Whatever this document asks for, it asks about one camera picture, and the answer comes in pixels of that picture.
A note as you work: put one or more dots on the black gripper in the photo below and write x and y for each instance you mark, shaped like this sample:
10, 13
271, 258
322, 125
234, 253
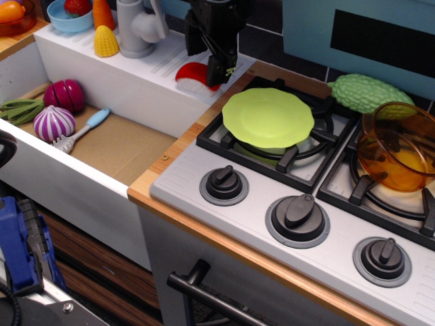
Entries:
214, 26

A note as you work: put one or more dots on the red and white toy sushi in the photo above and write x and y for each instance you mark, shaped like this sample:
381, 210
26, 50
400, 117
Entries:
192, 77

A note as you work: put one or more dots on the light green plate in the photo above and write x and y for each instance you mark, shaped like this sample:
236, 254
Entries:
268, 118

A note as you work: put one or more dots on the grey toy faucet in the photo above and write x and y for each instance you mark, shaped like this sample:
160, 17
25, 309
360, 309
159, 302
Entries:
139, 31

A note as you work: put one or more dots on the yellow toy corn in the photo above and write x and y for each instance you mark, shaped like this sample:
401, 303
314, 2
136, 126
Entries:
105, 42

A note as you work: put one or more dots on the orange toy carrot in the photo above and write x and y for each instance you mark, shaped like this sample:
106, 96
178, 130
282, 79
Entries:
102, 14

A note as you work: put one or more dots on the left black stove knob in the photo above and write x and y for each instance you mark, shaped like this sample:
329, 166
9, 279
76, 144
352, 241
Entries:
224, 186

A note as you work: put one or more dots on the black stove knob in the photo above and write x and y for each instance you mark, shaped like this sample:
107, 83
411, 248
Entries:
297, 222
224, 186
382, 262

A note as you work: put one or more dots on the red toy strawberry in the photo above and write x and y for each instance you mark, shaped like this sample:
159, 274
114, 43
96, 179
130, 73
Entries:
77, 8

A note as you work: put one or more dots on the magenta toy beet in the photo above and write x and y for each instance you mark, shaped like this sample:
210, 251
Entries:
66, 94

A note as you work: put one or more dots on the light blue bowl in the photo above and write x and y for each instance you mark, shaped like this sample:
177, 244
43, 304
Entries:
64, 22

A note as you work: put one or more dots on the green toy bitter gourd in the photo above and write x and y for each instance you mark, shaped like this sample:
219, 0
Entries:
365, 94

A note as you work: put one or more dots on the purple striped toy onion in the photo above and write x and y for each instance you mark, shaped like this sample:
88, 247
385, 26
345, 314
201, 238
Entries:
52, 123

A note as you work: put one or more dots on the light blue toy microwave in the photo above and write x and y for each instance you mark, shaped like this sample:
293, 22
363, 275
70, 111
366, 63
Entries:
389, 40

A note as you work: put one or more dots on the orange transparent bowl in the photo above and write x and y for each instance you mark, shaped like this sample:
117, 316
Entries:
22, 25

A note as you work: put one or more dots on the middle black stove knob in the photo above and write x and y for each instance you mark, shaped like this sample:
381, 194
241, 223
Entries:
297, 222

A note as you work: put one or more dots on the green toy leaves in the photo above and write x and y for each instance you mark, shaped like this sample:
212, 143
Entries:
21, 111

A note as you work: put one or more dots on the orange toy fruit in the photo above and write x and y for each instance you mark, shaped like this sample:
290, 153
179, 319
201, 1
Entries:
11, 11

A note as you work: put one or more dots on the orange transparent pot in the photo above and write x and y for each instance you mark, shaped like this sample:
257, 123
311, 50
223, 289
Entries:
396, 147

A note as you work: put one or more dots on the right black stove knob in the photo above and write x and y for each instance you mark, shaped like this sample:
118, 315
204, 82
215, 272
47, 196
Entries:
382, 262

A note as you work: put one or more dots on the blue clamp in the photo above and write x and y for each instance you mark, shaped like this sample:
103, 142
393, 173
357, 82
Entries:
27, 248

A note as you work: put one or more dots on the right black stove grate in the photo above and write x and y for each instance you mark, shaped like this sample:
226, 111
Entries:
347, 187

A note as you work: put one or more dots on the silver stove top panel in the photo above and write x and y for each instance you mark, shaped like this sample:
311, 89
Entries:
330, 263

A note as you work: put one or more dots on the blue handled pasta spoon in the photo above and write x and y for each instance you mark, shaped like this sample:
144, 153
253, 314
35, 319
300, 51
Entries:
66, 144

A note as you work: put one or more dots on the black oven door handle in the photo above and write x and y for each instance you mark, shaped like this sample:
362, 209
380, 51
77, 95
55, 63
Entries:
190, 287

